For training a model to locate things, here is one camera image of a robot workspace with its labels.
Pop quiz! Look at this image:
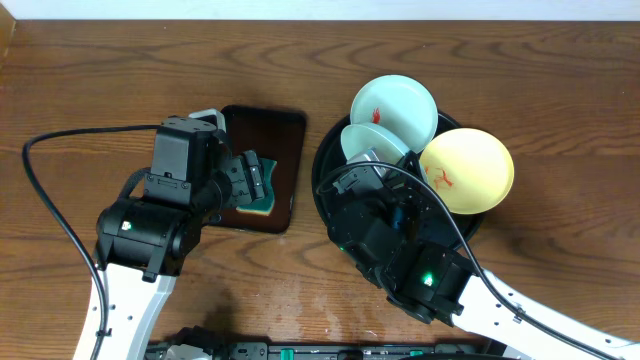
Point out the green scouring sponge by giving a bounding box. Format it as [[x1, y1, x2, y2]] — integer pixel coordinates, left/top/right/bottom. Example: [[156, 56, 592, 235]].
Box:
[[236, 158, 277, 216]]

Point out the yellow plate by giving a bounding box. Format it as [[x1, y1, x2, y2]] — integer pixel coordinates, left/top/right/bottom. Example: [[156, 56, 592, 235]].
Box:
[[420, 128, 515, 215]]

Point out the light blue plate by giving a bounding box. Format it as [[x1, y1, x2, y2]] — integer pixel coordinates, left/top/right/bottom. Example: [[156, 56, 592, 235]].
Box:
[[340, 123, 410, 164], [350, 75, 438, 153]]

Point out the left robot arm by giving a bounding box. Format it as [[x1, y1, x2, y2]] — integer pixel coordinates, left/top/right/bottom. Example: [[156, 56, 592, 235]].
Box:
[[74, 150, 267, 359]]

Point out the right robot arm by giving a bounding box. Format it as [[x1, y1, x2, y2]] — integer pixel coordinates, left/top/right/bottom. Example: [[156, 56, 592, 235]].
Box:
[[312, 151, 639, 359]]

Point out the black rectangular tray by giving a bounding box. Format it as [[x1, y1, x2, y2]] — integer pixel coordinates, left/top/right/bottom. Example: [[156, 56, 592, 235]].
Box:
[[209, 105, 306, 234]]

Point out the right black cable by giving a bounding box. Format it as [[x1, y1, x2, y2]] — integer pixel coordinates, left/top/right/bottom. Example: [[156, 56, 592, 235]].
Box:
[[314, 160, 621, 360]]

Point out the black cable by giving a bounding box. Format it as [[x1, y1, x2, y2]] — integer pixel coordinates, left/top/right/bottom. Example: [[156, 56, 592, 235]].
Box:
[[21, 124, 161, 360], [314, 160, 621, 360]]

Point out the left black cable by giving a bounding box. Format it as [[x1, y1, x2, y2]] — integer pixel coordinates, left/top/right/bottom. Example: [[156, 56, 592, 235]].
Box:
[[21, 124, 161, 360]]

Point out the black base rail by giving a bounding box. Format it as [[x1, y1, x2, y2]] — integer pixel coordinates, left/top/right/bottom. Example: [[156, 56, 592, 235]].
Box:
[[143, 326, 505, 360]]

